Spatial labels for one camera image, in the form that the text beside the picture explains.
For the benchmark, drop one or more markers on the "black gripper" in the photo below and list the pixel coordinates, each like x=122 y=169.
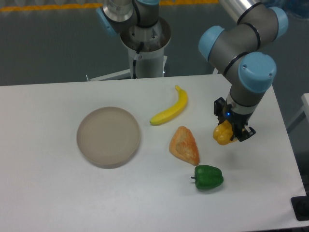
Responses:
x=237 y=115

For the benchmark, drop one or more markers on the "yellow bell pepper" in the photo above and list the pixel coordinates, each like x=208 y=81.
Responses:
x=223 y=133

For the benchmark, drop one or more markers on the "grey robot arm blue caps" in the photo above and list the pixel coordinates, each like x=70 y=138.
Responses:
x=234 y=53

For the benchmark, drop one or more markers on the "green bell pepper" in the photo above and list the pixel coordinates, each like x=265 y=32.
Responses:
x=207 y=177

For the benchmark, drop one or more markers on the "beige round plate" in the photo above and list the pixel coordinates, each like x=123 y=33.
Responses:
x=108 y=137

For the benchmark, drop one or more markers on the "orange bread slice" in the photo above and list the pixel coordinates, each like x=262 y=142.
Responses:
x=183 y=146

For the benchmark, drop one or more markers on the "yellow banana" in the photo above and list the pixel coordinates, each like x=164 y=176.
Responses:
x=172 y=112

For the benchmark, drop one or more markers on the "white furniture at right edge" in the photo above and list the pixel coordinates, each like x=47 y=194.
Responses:
x=300 y=115

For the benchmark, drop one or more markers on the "black clamp on table edge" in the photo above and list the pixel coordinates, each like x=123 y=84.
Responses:
x=300 y=206

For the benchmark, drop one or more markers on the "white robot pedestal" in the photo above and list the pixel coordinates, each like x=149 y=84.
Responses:
x=145 y=49

